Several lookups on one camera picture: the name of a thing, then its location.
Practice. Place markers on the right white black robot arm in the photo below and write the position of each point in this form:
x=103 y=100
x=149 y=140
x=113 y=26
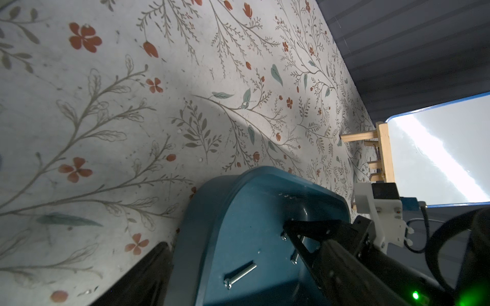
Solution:
x=457 y=263

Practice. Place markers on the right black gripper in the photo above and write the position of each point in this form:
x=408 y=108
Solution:
x=349 y=268

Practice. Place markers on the small wooden easel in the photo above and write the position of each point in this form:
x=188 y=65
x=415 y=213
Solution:
x=379 y=139

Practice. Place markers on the blue framed whiteboard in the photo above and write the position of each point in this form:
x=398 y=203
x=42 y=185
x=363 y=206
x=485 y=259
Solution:
x=441 y=153

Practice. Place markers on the teal plastic storage tray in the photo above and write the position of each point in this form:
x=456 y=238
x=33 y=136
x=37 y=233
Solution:
x=234 y=220

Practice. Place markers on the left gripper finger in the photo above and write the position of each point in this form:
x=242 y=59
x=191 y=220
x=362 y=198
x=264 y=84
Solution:
x=145 y=283

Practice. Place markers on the silver screw in tray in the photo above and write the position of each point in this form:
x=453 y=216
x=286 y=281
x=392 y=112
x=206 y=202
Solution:
x=230 y=281
x=295 y=256

